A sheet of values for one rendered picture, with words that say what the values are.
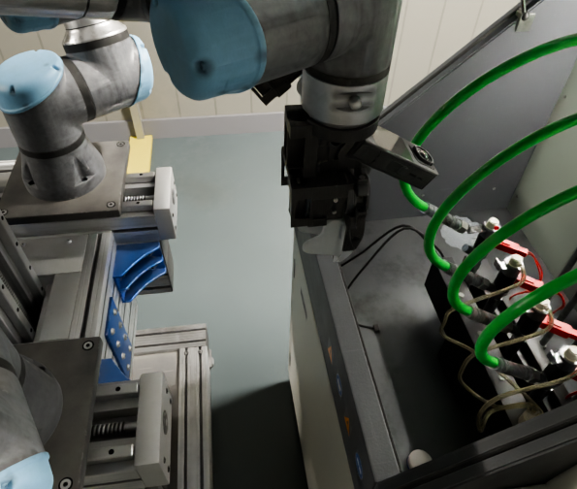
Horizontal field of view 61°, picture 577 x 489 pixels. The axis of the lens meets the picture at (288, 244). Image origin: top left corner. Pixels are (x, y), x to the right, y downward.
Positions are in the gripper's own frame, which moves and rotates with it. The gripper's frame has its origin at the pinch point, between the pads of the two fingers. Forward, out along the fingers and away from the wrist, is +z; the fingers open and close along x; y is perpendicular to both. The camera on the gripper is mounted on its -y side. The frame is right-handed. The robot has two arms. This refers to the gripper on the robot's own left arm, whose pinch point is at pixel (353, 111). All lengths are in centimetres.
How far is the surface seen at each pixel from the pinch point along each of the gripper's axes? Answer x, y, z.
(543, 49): 1.9, -21.5, 8.0
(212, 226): -134, 106, 43
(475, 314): 12.2, 2.7, 29.5
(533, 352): 7.5, 1.0, 46.7
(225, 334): -76, 105, 63
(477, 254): 15.4, -3.0, 18.3
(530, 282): 2.9, -4.6, 37.9
